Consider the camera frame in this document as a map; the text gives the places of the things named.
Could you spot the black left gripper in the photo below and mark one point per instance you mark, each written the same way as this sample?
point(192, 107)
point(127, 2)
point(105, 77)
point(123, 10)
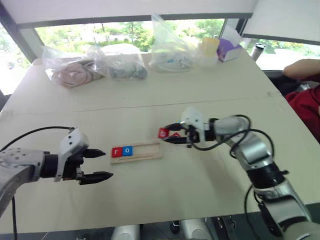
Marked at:
point(73, 165)

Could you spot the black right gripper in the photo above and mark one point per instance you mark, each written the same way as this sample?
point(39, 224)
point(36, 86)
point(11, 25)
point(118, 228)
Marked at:
point(192, 137)

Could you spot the red letter b block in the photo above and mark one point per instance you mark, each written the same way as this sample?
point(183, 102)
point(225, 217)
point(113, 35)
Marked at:
point(163, 133)

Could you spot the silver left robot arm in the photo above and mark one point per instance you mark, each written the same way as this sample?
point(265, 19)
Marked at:
point(17, 162)

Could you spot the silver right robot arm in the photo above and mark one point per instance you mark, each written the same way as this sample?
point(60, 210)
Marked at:
point(255, 147)

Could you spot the person's bare forearm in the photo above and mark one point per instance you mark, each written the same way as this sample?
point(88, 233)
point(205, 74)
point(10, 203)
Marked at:
point(302, 68)

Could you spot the red letter r block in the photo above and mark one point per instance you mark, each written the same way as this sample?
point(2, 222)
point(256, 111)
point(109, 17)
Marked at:
point(116, 152)

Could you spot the blue letter o block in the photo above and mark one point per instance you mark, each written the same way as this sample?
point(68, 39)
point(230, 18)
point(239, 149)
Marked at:
point(127, 151)

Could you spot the wooden letter tray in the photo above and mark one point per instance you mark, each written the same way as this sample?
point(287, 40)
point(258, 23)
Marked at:
point(147, 152)

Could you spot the grey rounded shape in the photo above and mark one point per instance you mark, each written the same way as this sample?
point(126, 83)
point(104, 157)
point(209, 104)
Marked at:
point(195, 230)
point(126, 232)

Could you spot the clear bag with white items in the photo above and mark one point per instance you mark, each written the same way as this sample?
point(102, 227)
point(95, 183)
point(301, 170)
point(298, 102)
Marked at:
point(170, 55)

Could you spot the plastic bag with dark items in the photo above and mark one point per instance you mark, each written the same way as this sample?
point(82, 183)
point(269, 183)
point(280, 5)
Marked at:
point(125, 67)

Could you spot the yellow cup in plastic wrap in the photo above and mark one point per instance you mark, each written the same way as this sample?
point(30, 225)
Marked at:
point(208, 51)

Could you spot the small black rounded shape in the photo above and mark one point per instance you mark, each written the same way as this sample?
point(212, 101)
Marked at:
point(174, 227)

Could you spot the plastic bag with pink items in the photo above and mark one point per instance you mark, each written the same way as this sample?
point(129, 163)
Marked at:
point(72, 72)

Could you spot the purple and white box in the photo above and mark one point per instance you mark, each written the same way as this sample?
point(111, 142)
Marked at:
point(228, 50)

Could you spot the silver tumbler with black lid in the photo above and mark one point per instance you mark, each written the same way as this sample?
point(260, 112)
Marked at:
point(257, 51)

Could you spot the person's red shirt torso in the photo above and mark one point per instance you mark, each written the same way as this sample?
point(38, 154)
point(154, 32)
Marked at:
point(306, 107)

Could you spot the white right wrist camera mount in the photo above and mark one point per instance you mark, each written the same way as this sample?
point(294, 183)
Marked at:
point(193, 117)

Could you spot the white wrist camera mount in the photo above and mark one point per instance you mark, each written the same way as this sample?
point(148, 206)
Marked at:
point(73, 140)
point(193, 117)

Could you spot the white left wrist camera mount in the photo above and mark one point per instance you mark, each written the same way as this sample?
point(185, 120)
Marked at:
point(73, 140)

